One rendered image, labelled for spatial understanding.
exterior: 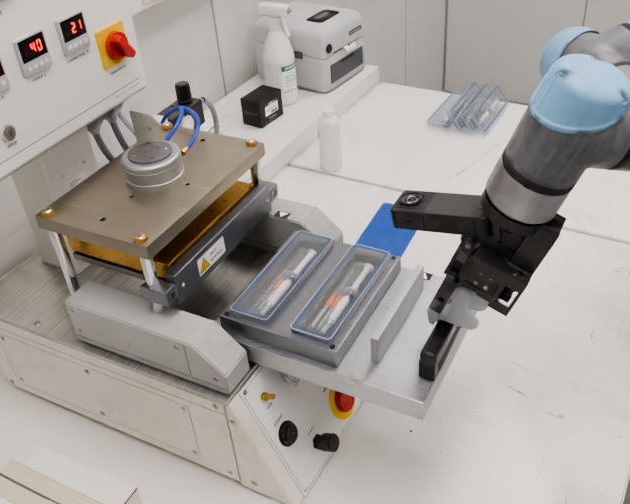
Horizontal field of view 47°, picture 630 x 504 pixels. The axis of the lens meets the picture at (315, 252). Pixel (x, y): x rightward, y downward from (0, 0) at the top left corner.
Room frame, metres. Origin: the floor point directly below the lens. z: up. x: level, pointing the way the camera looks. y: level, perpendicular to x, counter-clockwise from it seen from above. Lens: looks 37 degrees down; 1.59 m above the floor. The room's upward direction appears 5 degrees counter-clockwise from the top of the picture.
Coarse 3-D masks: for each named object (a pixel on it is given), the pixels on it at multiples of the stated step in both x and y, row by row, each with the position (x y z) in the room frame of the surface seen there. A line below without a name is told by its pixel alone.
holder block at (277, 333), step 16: (288, 240) 0.83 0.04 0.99; (272, 256) 0.80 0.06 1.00; (336, 256) 0.79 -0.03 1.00; (320, 272) 0.75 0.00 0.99; (384, 272) 0.74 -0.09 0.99; (304, 288) 0.72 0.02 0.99; (384, 288) 0.72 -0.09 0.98; (288, 304) 0.69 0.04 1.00; (304, 304) 0.69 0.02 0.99; (368, 304) 0.68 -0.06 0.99; (224, 320) 0.68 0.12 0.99; (240, 320) 0.67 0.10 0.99; (272, 320) 0.67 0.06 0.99; (288, 320) 0.66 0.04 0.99; (352, 320) 0.65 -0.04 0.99; (256, 336) 0.66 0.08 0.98; (272, 336) 0.65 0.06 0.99; (288, 336) 0.64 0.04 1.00; (352, 336) 0.64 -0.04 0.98; (304, 352) 0.62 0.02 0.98; (320, 352) 0.61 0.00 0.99; (336, 352) 0.60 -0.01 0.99
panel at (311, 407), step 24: (264, 384) 0.65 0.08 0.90; (288, 384) 0.67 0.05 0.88; (312, 384) 0.69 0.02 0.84; (264, 408) 0.62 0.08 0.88; (288, 408) 0.65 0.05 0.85; (312, 408) 0.67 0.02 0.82; (336, 408) 0.69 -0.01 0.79; (264, 432) 0.60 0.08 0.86; (312, 432) 0.65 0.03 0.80; (336, 432) 0.67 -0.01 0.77; (288, 456) 0.60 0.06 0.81; (312, 456) 0.62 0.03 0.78; (312, 480) 0.60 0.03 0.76
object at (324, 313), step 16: (352, 256) 0.77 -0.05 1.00; (368, 256) 0.77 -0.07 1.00; (384, 256) 0.76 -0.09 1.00; (336, 272) 0.74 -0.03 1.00; (352, 272) 0.74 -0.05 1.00; (368, 272) 0.73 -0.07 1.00; (320, 288) 0.71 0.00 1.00; (336, 288) 0.71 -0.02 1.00; (352, 288) 0.70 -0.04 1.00; (320, 304) 0.68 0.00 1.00; (336, 304) 0.68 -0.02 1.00; (352, 304) 0.67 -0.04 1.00; (304, 320) 0.65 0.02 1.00; (320, 320) 0.65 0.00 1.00; (336, 320) 0.65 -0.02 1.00; (320, 336) 0.62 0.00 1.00
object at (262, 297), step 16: (304, 240) 0.82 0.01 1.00; (320, 240) 0.81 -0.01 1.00; (288, 256) 0.78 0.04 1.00; (304, 256) 0.78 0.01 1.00; (272, 272) 0.75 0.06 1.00; (288, 272) 0.75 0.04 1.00; (304, 272) 0.75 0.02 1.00; (256, 288) 0.72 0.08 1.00; (272, 288) 0.72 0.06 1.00; (288, 288) 0.72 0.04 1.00; (240, 304) 0.69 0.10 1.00; (256, 304) 0.69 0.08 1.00; (272, 304) 0.69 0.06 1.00
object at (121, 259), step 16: (224, 192) 0.87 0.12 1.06; (240, 192) 0.87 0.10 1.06; (208, 208) 0.84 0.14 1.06; (224, 208) 0.83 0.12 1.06; (192, 224) 0.80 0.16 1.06; (208, 224) 0.80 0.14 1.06; (80, 240) 0.79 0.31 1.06; (176, 240) 0.77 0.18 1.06; (192, 240) 0.76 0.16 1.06; (80, 256) 0.79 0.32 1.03; (96, 256) 0.78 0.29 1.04; (112, 256) 0.76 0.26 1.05; (128, 256) 0.75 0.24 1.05; (160, 256) 0.73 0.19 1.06; (176, 256) 0.73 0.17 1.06; (128, 272) 0.75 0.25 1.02; (160, 272) 0.72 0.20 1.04
